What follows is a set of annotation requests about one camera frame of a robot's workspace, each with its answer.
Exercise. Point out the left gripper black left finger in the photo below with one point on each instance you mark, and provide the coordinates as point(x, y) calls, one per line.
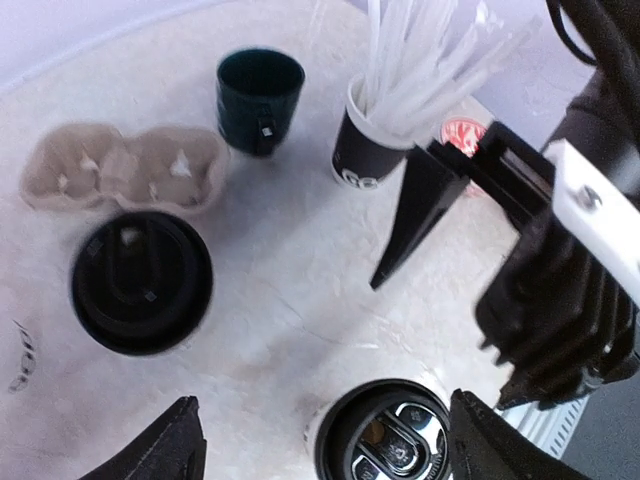
point(171, 447)

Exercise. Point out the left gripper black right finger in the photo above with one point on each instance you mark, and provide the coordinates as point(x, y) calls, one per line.
point(484, 446)

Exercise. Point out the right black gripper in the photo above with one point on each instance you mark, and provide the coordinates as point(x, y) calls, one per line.
point(510, 171)

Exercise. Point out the black cup lid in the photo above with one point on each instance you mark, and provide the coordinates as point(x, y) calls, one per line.
point(385, 429)
point(142, 283)

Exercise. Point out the single white paper cup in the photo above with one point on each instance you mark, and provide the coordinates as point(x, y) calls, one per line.
point(46, 350)

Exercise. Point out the brown cardboard cup carrier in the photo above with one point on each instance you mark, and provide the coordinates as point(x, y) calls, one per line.
point(174, 169)

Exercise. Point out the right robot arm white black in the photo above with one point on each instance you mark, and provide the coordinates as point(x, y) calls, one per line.
point(553, 310)

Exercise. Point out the red white patterned bowl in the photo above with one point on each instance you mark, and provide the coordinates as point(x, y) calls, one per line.
point(465, 129)

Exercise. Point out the black cup holding straws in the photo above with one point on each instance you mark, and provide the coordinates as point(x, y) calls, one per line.
point(364, 155)

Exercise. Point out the stack of black cup sleeves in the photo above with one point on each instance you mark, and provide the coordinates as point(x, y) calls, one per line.
point(258, 90)

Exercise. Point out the aluminium front frame rail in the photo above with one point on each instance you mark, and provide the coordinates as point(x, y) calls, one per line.
point(549, 430)

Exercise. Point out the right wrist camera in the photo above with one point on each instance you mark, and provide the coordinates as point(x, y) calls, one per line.
point(596, 213)

